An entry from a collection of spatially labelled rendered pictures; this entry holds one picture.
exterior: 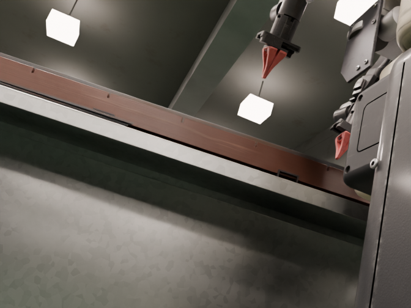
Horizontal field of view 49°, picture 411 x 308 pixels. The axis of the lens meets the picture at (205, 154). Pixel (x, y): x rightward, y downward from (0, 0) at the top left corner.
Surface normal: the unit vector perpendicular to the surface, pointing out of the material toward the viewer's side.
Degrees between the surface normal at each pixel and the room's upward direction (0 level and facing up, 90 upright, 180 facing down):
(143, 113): 90
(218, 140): 90
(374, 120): 90
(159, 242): 90
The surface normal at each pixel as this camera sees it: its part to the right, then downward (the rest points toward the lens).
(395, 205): -0.92, -0.36
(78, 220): 0.15, -0.33
